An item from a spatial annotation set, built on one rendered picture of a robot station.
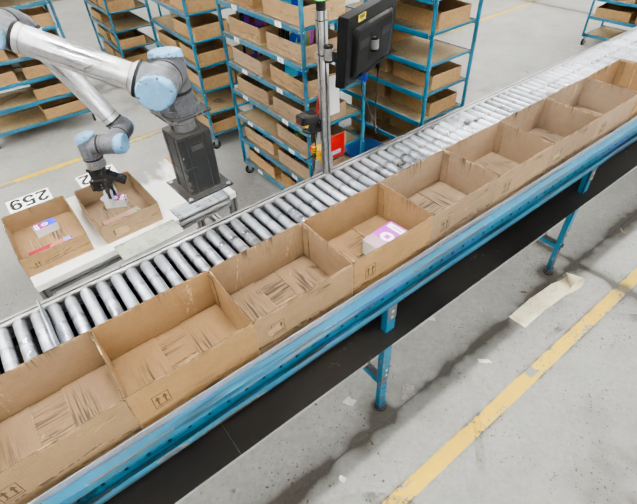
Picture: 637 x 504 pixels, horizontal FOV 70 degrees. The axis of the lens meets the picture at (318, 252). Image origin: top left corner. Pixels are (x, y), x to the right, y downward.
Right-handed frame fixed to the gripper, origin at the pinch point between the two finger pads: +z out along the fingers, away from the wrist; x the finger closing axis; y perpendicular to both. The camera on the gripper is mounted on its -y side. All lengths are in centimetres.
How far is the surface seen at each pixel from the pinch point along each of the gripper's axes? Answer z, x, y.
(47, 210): -1.5, 5.0, 31.5
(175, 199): 3.6, -0.3, -28.8
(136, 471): -1, 139, -34
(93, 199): 1.6, -5.3, 13.0
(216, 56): 0, -196, -42
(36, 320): 4, 72, 17
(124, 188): 2.5, -13.9, -0.8
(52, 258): -1.0, 41.2, 18.4
